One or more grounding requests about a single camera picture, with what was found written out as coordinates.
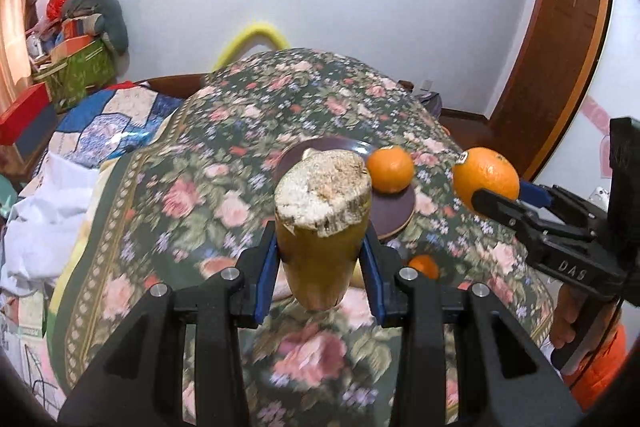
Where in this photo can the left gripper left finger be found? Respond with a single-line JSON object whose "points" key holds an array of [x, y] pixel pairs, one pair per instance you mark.
{"points": [[135, 379]]}

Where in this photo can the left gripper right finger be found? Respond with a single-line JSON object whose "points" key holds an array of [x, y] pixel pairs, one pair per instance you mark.
{"points": [[503, 377]]}

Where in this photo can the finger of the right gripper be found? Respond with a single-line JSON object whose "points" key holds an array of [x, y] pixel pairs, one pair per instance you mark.
{"points": [[534, 195], [504, 210]]}

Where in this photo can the large orange with sticker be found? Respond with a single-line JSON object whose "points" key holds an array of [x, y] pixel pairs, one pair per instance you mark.
{"points": [[481, 168]]}

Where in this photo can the small tangerine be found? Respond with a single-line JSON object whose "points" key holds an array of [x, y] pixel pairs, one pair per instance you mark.
{"points": [[426, 265]]}

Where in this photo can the right hand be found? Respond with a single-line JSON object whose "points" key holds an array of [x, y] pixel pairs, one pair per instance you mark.
{"points": [[564, 316]]}

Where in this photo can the purple ceramic plate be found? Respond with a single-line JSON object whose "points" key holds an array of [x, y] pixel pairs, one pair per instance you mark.
{"points": [[390, 213]]}

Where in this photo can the grey backpack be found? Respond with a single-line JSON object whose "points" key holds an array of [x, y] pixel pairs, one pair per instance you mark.
{"points": [[432, 102]]}

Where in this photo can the wooden door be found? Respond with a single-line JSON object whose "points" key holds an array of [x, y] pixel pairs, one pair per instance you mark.
{"points": [[548, 80]]}

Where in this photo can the white cloth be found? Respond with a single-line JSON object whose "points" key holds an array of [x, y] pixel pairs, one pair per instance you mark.
{"points": [[43, 226]]}

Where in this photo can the floral quilt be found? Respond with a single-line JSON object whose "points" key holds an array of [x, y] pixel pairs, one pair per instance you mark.
{"points": [[185, 207]]}

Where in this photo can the blue patchwork blanket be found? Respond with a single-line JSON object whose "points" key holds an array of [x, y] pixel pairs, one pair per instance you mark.
{"points": [[110, 123]]}

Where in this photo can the red box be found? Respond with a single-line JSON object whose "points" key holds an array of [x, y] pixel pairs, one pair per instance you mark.
{"points": [[23, 111]]}

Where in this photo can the green storage box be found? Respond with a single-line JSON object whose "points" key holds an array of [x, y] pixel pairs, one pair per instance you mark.
{"points": [[70, 80]]}

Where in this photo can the grey plush cushion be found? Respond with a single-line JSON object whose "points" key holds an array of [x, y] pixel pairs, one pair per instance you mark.
{"points": [[102, 18]]}

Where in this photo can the red plush toy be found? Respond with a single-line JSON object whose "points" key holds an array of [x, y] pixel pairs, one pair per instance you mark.
{"points": [[54, 9]]}

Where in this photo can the pink curtain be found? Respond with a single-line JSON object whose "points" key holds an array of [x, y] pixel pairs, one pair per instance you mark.
{"points": [[17, 16]]}

